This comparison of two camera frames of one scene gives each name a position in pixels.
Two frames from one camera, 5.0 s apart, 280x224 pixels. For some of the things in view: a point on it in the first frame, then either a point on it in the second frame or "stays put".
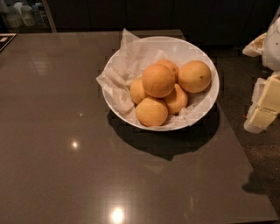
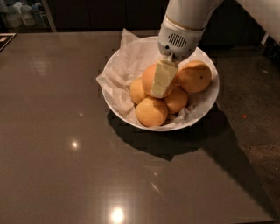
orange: x=151 y=111 stays put
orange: x=194 y=76 stays put
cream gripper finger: x=265 y=104 → x=164 y=76
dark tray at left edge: x=5 y=38 stays put
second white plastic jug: x=29 y=16 stays put
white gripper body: x=272 y=48 → x=177 y=39
